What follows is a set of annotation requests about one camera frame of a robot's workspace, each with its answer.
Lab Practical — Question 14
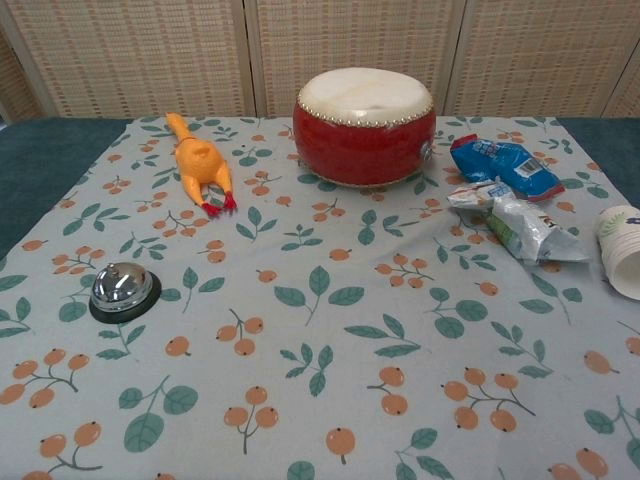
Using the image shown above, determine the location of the silver desk call bell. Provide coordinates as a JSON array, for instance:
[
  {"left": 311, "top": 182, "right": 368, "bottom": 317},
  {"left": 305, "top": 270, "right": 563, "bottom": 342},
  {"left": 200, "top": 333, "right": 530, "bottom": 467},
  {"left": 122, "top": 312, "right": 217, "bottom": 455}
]
[{"left": 88, "top": 264, "right": 163, "bottom": 326}]

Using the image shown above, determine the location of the fruit and leaf print tablecloth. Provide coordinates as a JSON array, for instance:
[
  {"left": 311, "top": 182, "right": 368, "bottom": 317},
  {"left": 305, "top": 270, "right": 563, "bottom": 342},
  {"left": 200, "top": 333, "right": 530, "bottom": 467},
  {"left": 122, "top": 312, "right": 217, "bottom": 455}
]
[{"left": 0, "top": 115, "right": 640, "bottom": 480}]

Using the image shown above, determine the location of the red Chinese drum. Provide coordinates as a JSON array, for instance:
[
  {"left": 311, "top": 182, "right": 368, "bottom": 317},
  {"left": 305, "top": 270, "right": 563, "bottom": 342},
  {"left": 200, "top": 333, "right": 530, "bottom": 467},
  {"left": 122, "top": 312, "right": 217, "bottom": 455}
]
[{"left": 292, "top": 68, "right": 436, "bottom": 187}]

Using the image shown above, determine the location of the orange rubber chicken toy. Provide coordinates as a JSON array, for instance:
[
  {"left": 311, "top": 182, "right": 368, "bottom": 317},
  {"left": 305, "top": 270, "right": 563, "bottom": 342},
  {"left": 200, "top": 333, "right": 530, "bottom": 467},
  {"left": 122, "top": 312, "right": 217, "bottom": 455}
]
[{"left": 165, "top": 112, "right": 238, "bottom": 217}]

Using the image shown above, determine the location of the blue crumpled snack bag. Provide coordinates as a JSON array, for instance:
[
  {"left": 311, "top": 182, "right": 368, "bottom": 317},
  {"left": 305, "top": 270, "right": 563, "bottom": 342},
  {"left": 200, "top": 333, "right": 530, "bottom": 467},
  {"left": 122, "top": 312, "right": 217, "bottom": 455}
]
[{"left": 449, "top": 135, "right": 566, "bottom": 203}]

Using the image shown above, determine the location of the silver crumpled snack wrapper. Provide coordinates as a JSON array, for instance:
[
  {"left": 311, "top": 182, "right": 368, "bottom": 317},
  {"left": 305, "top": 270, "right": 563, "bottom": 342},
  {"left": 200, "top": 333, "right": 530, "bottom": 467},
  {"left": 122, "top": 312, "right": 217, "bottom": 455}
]
[{"left": 446, "top": 180, "right": 591, "bottom": 265}]

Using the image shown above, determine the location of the woven folding screen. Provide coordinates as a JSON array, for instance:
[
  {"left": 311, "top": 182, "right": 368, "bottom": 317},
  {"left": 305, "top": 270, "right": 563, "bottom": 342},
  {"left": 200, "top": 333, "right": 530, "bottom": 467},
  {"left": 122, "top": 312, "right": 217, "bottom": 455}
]
[{"left": 0, "top": 0, "right": 640, "bottom": 125}]

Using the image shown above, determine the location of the white floral paper cup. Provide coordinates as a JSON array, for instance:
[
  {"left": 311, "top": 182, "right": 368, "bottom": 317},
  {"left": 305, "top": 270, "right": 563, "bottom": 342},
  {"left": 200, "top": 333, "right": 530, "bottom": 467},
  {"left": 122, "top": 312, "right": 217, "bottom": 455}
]
[{"left": 593, "top": 205, "right": 640, "bottom": 302}]

